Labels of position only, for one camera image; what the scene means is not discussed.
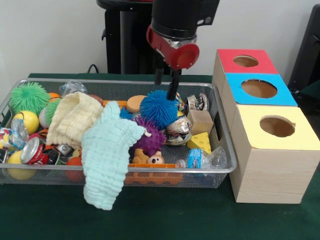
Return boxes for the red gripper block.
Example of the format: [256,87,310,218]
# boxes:
[146,24,201,101]

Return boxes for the printed silver drink can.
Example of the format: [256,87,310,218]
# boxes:
[166,115,193,146]

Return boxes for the orange plush toy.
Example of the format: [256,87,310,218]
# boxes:
[131,148,165,165]

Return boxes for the crushed bottle with blue label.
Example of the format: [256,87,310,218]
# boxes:
[175,146,228,170]

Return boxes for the mint green waffle cloth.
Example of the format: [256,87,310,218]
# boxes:
[81,101,147,211]

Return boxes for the wooden box with three holes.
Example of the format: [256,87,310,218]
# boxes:
[211,48,320,204]

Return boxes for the blue spiky rubber ball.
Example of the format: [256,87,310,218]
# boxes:
[139,89,179,131]

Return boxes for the crushed silver can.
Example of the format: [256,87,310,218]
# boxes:
[186,93,210,111]

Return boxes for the tan foam disc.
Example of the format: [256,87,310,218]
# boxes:
[126,94,148,113]

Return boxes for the plain wooden block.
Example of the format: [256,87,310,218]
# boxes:
[187,109,215,136]

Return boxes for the purple spiky monster toy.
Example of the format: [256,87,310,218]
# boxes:
[131,116,167,157]

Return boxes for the yellow cheese wedge toy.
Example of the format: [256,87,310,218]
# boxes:
[186,132,213,155]

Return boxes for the cream waffle cloth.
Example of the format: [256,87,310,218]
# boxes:
[46,91,105,150]

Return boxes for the green spiky rubber ball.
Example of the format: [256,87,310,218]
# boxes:
[10,81,52,115]

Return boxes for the dark green tablecloth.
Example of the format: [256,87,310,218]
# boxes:
[0,72,320,240]

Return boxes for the yellow smiley ball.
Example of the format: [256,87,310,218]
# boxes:
[12,110,40,135]

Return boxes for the black stand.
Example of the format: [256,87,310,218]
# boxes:
[287,3,320,88]

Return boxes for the crushed red soda can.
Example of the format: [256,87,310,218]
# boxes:
[20,136,61,166]

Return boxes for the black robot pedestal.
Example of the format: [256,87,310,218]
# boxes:
[96,0,202,75]

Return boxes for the black cable loop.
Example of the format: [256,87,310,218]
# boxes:
[86,63,100,74]

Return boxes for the shallow wire mesh bin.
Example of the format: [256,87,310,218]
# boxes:
[0,77,238,189]

